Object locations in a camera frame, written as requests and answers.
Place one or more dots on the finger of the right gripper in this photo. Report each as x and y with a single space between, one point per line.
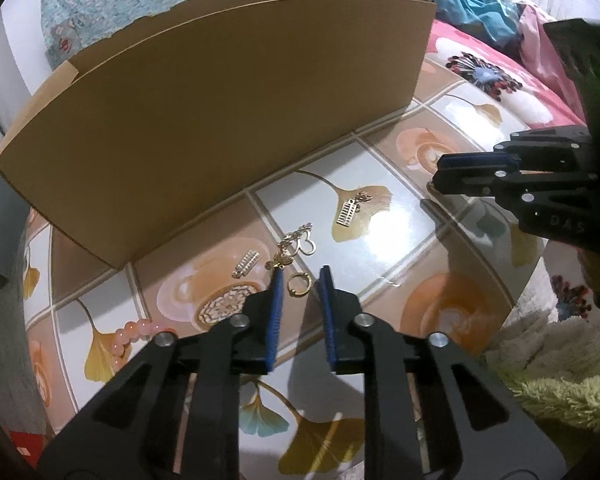
478 160
489 181

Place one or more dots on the green fuzzy sleeve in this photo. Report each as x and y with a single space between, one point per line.
552 367

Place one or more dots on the gold round filigree brooch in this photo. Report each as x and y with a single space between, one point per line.
224 303

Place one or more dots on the rhinestone bar hair clip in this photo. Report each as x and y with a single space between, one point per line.
246 264

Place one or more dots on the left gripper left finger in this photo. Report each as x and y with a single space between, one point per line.
172 411

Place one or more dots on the ginkgo patterned tablecloth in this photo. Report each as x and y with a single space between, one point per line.
421 262

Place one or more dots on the brown cardboard box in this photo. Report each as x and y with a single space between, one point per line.
141 132

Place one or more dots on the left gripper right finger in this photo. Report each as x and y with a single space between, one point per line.
431 411

